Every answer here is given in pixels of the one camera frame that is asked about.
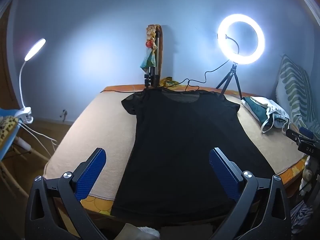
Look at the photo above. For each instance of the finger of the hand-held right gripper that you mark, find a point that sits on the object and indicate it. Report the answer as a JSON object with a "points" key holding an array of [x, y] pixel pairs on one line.
{"points": [[295, 136], [307, 133]]}

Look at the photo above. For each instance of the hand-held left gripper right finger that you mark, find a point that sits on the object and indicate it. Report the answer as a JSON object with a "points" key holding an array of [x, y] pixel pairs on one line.
{"points": [[223, 175]]}

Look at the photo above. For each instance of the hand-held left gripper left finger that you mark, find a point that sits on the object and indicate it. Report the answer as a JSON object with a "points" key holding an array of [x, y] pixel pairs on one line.
{"points": [[90, 175]]}

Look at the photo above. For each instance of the black t-shirt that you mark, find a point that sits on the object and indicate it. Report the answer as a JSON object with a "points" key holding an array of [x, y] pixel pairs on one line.
{"points": [[180, 142]]}

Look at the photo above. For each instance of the bed with beige cover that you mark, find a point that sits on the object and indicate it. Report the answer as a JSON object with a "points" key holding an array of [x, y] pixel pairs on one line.
{"points": [[100, 135]]}

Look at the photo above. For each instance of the dark green garment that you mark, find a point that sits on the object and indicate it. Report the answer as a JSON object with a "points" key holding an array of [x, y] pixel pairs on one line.
{"points": [[255, 110]]}

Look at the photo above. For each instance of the green striped pillow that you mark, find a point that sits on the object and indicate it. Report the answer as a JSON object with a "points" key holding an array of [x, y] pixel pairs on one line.
{"points": [[292, 85]]}

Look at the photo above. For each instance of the grey striped cloth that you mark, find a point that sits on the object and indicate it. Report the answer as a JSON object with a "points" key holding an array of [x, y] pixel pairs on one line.
{"points": [[300, 217]]}

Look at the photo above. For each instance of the white fluffy cloth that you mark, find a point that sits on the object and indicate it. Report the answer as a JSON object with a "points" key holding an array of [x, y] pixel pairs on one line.
{"points": [[150, 233]]}

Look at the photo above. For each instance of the blue chair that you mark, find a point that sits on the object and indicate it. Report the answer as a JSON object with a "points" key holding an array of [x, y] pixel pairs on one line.
{"points": [[15, 137]]}

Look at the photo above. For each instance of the black mini tripod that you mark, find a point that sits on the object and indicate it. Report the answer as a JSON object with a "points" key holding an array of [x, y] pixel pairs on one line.
{"points": [[233, 71]]}

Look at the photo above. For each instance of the leopard print cloth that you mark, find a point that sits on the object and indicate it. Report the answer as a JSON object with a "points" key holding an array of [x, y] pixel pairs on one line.
{"points": [[7, 130]]}

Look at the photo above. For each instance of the yellow green cloth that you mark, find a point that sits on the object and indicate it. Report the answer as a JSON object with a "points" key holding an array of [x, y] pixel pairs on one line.
{"points": [[168, 82]]}

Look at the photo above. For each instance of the black tripod with cloth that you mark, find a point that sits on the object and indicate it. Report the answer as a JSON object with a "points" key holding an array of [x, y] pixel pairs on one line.
{"points": [[147, 60]]}

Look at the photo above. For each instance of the brown wooden wardrobe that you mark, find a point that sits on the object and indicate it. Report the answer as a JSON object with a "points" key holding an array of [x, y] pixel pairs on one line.
{"points": [[5, 67]]}

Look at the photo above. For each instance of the white clip lamp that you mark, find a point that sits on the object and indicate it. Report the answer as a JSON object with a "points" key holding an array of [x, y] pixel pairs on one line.
{"points": [[35, 48]]}

